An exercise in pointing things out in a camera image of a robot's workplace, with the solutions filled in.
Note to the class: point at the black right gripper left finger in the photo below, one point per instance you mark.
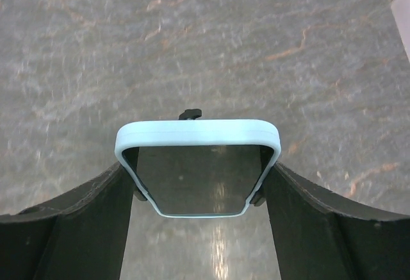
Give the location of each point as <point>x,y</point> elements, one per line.
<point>80,234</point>

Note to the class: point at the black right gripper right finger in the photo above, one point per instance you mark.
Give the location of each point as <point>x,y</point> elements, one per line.
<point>319,234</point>

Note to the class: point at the black phone stand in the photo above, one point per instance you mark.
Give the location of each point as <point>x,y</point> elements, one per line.
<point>192,114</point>

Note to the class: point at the phone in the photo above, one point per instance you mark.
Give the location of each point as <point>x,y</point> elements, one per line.
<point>198,168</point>

